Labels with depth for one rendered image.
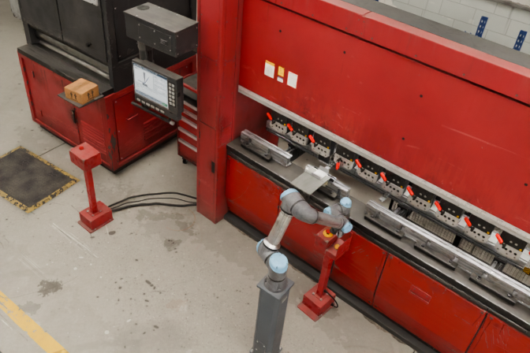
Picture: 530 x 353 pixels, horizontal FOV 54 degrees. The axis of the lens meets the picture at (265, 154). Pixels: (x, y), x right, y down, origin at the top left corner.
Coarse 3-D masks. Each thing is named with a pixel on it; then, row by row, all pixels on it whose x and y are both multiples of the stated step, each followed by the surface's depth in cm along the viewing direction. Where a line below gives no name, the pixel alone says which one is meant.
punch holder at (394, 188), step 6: (390, 174) 352; (396, 174) 349; (390, 180) 355; (396, 180) 352; (402, 180) 349; (408, 180) 351; (384, 186) 360; (390, 186) 358; (396, 186) 353; (402, 186) 350; (390, 192) 359; (396, 192) 356; (402, 192) 354
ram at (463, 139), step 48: (288, 48) 363; (336, 48) 337; (384, 48) 316; (288, 96) 383; (336, 96) 354; (384, 96) 329; (432, 96) 307; (480, 96) 288; (384, 144) 345; (432, 144) 321; (480, 144) 301; (528, 144) 282; (432, 192) 337; (480, 192) 314; (528, 192) 294; (528, 240) 307
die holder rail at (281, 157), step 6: (246, 132) 437; (246, 138) 437; (252, 138) 431; (258, 138) 432; (252, 144) 435; (258, 144) 430; (264, 144) 426; (270, 144) 426; (264, 150) 429; (270, 150) 431; (276, 150) 420; (282, 150) 421; (276, 156) 422; (282, 156) 417; (288, 156) 416; (282, 162) 421; (288, 162) 421
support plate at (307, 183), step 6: (312, 168) 402; (306, 174) 395; (294, 180) 388; (300, 180) 389; (306, 180) 389; (312, 180) 390; (318, 180) 390; (324, 180) 391; (294, 186) 385; (300, 186) 384; (306, 186) 384; (312, 186) 385; (318, 186) 385; (306, 192) 379; (312, 192) 380
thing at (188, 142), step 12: (192, 72) 503; (192, 84) 489; (192, 108) 489; (180, 120) 514; (192, 120) 500; (180, 132) 523; (192, 132) 509; (180, 144) 533; (192, 144) 518; (192, 156) 527
